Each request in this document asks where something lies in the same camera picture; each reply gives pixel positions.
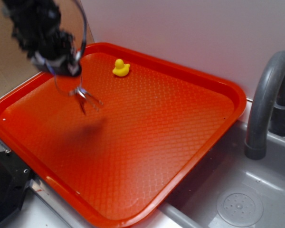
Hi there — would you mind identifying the red plastic tray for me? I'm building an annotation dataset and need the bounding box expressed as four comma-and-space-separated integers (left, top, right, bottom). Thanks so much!
0, 43, 246, 228

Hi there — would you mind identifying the silver key bunch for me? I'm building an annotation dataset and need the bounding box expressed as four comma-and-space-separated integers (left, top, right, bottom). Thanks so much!
54, 75, 104, 115

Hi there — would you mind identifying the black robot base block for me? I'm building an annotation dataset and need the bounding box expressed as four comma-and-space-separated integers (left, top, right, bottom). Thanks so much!
0, 150, 33, 226

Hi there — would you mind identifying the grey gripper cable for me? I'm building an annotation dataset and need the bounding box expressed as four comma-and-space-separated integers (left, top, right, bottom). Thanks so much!
72, 0, 88, 63

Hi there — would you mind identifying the round sink drain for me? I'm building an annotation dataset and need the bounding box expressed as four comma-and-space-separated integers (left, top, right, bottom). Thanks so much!
216, 191, 264, 228

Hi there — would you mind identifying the wooden board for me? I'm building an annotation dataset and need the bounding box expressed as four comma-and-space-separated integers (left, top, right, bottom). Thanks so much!
59, 0, 95, 48

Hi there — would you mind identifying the yellow rubber duck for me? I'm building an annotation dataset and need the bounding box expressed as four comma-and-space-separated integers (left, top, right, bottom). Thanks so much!
112, 59, 131, 77

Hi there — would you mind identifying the grey curved faucet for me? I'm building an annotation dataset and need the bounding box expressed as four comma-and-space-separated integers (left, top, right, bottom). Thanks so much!
245, 51, 285, 160

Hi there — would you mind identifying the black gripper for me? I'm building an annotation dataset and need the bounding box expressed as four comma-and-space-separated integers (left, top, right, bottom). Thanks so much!
2, 0, 82, 76

